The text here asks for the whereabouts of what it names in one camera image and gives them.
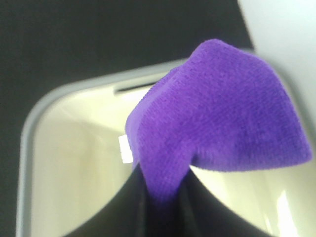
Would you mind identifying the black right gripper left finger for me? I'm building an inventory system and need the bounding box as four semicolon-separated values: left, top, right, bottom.
66;164;158;237

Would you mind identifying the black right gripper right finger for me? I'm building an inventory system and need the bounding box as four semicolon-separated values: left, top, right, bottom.
170;168;269;237

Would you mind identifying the purple microfibre towel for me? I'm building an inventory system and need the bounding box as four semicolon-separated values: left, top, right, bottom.
125;39;312;207

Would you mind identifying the cream bin with grey rim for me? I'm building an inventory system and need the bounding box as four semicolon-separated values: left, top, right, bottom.
15;60;316;237

